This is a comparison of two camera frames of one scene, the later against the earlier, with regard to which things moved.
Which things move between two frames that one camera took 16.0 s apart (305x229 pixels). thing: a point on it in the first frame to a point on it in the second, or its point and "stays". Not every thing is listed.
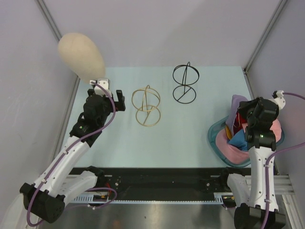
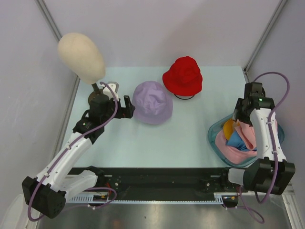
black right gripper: [244, 105] to [238, 114]
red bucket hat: [238, 122] to [184, 77]
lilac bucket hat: [235, 101] to [152, 102]
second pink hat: [232, 153] stays
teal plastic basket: [212, 131] stays
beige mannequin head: [82, 56] stays
